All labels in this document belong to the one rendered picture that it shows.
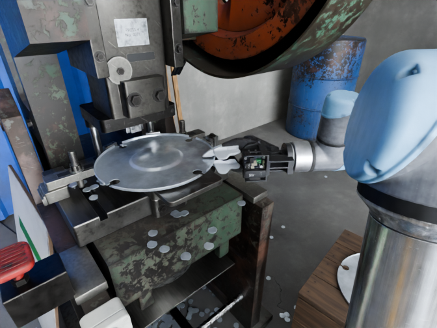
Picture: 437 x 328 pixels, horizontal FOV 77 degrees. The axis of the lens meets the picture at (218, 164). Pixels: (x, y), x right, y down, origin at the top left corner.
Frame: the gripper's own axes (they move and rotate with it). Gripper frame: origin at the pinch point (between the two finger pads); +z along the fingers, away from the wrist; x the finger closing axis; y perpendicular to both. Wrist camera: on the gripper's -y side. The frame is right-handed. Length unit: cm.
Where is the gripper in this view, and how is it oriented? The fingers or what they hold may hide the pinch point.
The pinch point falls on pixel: (207, 156)
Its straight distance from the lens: 68.9
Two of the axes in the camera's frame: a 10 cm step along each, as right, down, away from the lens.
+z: -10.0, 0.4, -0.3
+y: 0.4, 4.9, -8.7
